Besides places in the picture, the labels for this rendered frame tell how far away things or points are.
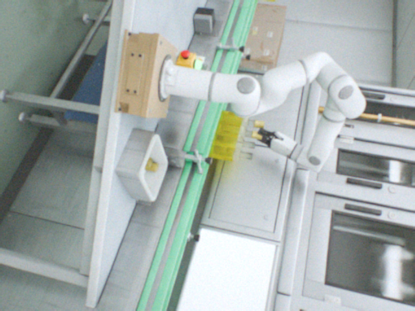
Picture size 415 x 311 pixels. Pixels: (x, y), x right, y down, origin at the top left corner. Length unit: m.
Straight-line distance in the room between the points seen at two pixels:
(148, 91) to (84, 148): 0.88
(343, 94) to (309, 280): 0.74
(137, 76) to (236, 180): 0.74
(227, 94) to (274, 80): 0.15
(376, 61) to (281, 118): 4.84
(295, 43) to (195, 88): 5.54
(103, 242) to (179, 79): 0.59
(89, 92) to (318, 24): 5.72
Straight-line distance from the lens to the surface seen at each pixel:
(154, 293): 1.36
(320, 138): 1.43
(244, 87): 1.15
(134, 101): 1.12
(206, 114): 1.53
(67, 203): 1.80
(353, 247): 1.65
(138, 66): 1.12
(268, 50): 5.41
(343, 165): 1.80
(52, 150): 1.99
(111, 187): 1.23
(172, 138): 1.45
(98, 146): 1.28
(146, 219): 1.42
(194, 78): 1.18
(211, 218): 1.58
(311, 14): 7.25
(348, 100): 1.28
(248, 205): 1.60
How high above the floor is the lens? 1.26
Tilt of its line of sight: 11 degrees down
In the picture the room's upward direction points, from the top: 101 degrees clockwise
